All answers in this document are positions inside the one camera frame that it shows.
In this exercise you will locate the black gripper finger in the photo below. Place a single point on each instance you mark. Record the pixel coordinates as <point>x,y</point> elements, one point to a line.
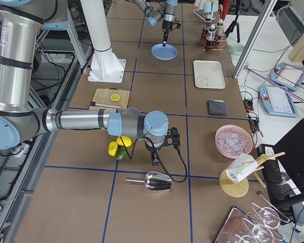
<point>154,158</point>
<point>165,38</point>

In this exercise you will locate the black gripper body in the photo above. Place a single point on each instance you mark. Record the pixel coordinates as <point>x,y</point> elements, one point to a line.
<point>152,148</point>
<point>166,26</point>

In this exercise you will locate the blue plate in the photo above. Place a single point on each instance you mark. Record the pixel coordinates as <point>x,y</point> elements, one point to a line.
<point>165,53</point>

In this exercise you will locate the steel scoop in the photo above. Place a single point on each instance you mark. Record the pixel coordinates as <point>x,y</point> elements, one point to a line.
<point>154,181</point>

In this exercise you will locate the yellow lemon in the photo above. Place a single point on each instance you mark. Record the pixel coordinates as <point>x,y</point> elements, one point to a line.
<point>124,141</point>
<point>112,148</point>

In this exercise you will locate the green lime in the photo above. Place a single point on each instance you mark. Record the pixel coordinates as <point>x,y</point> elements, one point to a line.
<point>121,154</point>

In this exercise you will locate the blue plastic cup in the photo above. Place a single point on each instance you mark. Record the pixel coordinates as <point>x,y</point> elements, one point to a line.
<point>207,6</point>

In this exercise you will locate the grey folded cloth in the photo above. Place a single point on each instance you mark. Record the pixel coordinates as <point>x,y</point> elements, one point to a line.
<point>216,107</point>

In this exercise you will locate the cream bear tray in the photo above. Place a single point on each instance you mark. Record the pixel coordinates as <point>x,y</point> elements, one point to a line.
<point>208,75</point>

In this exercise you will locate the pink bowl with ice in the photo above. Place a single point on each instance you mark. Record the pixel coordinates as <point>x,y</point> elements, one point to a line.
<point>231,141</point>

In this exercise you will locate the lemon half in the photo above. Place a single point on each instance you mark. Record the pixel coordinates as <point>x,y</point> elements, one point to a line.
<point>115,98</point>

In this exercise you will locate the green bowl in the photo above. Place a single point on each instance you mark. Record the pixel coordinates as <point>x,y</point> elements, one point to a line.
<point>236,50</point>

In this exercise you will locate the wooden stand with carton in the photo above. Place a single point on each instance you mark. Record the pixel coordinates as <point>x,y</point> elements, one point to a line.
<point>233,180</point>

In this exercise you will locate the wooden cutting board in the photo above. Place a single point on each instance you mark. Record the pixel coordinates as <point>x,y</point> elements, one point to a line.
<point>109,98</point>

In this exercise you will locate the steel cylinder tool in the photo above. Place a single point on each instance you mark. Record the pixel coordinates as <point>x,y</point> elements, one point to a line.
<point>92,103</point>

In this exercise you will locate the blue teach pendant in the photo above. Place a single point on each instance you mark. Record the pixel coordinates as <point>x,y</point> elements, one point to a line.
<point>277,102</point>
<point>288,76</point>

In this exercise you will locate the white wire cup rack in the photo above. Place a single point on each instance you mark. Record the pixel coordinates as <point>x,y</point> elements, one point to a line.
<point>216,6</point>

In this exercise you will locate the copper wire bottle rack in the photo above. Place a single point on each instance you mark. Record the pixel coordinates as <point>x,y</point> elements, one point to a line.
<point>217,45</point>

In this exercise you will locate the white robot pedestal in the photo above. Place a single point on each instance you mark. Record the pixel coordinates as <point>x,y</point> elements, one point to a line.
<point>105,66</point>

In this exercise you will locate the aluminium frame post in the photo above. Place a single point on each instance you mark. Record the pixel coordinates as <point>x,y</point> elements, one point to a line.
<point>258,26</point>

